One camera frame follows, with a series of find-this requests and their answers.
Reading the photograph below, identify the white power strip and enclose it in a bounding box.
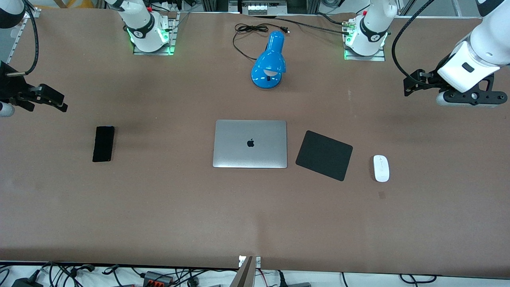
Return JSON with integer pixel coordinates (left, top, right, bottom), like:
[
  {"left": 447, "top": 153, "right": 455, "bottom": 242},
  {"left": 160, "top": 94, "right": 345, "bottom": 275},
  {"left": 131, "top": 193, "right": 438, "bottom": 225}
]
[{"left": 247, "top": 1, "right": 278, "bottom": 16}]

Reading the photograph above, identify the silver closed laptop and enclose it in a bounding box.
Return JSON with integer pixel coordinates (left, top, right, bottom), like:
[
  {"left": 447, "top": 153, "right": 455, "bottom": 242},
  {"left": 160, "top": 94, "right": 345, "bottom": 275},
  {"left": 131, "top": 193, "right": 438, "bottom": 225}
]
[{"left": 212, "top": 120, "right": 288, "bottom": 169}]

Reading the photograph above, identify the black smartphone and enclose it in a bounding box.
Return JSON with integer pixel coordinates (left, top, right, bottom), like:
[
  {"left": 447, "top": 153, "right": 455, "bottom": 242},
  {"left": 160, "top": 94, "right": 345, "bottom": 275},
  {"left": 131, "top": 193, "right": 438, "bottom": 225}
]
[{"left": 92, "top": 126, "right": 115, "bottom": 163}]

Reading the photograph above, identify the grey camera stand pole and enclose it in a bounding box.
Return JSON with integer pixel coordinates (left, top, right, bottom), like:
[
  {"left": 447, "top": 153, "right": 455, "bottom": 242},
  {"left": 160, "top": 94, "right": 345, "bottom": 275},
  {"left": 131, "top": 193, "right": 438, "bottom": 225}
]
[{"left": 238, "top": 255, "right": 261, "bottom": 287}]

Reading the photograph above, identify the black mouse pad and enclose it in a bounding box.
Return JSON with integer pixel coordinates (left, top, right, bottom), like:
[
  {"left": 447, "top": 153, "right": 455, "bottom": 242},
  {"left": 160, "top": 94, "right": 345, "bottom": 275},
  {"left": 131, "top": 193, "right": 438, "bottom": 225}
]
[{"left": 295, "top": 130, "right": 353, "bottom": 182}]

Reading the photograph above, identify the black power adapter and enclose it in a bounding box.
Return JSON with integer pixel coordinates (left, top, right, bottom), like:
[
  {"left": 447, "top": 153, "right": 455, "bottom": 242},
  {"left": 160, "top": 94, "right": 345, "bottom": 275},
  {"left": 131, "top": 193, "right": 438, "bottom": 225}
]
[{"left": 11, "top": 276, "right": 43, "bottom": 287}]

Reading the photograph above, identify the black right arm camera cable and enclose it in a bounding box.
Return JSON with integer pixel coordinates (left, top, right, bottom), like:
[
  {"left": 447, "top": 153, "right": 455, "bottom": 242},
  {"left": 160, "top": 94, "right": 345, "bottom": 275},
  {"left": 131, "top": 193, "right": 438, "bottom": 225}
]
[{"left": 6, "top": 0, "right": 39, "bottom": 77}]

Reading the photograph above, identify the grey box with orange levers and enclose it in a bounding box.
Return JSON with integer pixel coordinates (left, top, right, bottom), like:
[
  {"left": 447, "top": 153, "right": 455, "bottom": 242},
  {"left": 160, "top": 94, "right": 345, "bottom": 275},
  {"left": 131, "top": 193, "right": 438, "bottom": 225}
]
[{"left": 143, "top": 271, "right": 175, "bottom": 287}]

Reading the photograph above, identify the black arm base cable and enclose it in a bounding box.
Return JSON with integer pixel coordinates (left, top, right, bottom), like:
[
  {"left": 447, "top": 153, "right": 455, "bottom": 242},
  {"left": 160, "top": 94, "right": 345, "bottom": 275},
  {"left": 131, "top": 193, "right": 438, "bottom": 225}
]
[{"left": 253, "top": 15, "right": 352, "bottom": 37}]

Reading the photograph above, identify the blue desk lamp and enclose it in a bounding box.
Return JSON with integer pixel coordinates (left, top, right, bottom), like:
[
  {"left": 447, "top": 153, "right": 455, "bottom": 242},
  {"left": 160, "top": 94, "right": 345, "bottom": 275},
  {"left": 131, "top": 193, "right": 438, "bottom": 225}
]
[{"left": 251, "top": 31, "right": 286, "bottom": 89}]

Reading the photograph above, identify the white computer mouse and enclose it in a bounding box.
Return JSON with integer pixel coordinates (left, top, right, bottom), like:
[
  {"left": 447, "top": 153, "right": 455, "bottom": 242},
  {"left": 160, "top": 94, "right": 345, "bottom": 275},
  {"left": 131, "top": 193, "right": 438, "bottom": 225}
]
[{"left": 373, "top": 155, "right": 390, "bottom": 183}]

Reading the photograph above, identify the black looped floor cable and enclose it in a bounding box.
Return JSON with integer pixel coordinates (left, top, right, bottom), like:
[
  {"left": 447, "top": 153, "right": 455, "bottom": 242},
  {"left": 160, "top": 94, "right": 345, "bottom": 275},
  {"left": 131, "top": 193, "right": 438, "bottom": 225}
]
[{"left": 400, "top": 273, "right": 437, "bottom": 285}]

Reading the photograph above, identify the black lamp power cord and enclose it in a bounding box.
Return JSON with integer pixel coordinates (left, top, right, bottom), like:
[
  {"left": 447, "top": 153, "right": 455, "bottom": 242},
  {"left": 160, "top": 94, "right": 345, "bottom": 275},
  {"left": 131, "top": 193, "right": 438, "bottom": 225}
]
[{"left": 232, "top": 23, "right": 290, "bottom": 61}]

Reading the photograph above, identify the perforated aluminium rail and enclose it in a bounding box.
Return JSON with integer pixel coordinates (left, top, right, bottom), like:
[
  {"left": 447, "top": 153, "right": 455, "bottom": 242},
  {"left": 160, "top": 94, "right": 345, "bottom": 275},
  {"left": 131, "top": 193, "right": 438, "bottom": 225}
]
[{"left": 6, "top": 7, "right": 41, "bottom": 64}]

